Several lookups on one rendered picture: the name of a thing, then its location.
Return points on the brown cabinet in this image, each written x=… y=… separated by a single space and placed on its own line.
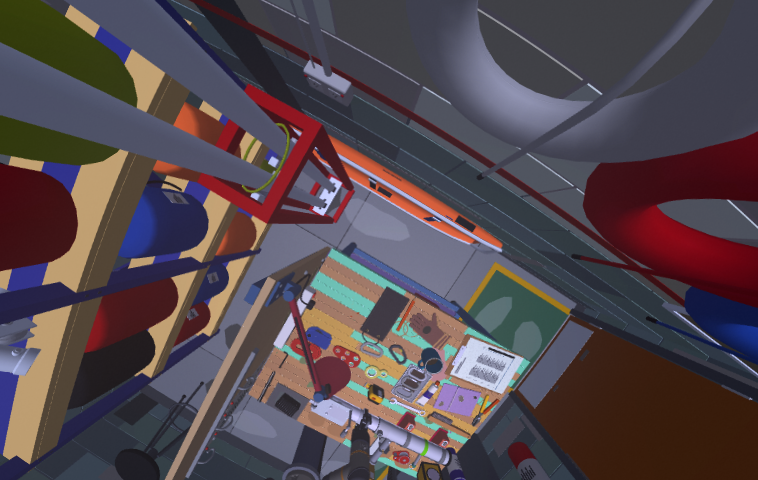
x=650 y=411

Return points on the dark grey square block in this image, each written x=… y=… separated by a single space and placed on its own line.
x=283 y=401

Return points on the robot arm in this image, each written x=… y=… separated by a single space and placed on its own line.
x=356 y=473

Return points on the blue mug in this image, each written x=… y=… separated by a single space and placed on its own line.
x=431 y=362

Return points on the small red box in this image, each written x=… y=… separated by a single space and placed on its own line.
x=406 y=422
x=438 y=437

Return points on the grey carabiner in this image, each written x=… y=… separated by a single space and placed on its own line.
x=362 y=349

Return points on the grey wall socket with conduit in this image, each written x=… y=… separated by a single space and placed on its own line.
x=327 y=81

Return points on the black drum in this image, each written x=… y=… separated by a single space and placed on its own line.
x=110 y=371

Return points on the red round part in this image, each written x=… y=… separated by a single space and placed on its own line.
x=299 y=349

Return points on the black carabiner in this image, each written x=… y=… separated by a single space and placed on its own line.
x=392 y=354

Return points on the white column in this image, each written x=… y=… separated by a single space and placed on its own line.
x=207 y=73
x=120 y=112

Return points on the orange board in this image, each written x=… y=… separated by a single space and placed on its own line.
x=419 y=205

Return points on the blue clamp block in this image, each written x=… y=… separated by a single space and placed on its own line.
x=318 y=337

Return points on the black flat plate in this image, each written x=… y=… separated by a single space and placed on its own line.
x=386 y=311

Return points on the silver wrench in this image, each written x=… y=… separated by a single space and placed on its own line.
x=407 y=406

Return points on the red plate with holes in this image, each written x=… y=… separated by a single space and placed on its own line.
x=346 y=357

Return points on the yellow black tape measure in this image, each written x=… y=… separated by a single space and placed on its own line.
x=376 y=395

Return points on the red drum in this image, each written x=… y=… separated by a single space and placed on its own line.
x=8 y=218
x=134 y=314
x=192 y=324

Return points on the olive green drum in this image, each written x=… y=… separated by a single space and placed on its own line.
x=34 y=40

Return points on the clipboard with paper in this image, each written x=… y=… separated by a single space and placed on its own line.
x=488 y=368

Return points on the blue drum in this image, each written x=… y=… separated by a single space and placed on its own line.
x=213 y=283
x=164 y=222

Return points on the orange screwdriver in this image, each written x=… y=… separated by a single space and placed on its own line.
x=407 y=315

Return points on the red white canister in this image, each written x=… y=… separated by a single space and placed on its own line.
x=523 y=464

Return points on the black stool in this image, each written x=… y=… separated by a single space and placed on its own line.
x=137 y=464

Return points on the brown glove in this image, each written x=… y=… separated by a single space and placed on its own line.
x=426 y=326

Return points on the purple notepad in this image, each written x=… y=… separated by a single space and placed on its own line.
x=456 y=400

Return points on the grey parts tray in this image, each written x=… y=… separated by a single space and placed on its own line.
x=411 y=384

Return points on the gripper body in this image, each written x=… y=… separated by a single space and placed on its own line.
x=360 y=447

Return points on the green mat yellow border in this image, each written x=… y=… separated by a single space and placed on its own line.
x=518 y=311

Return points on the red frame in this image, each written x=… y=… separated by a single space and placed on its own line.
x=273 y=212

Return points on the speckled grey base plate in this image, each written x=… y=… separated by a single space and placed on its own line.
x=331 y=411

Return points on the blue yellow shelf unit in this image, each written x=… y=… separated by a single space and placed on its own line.
x=101 y=218

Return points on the thin grey pole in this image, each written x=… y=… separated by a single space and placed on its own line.
x=594 y=89

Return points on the orange drum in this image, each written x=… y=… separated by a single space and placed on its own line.
x=238 y=233
x=193 y=139

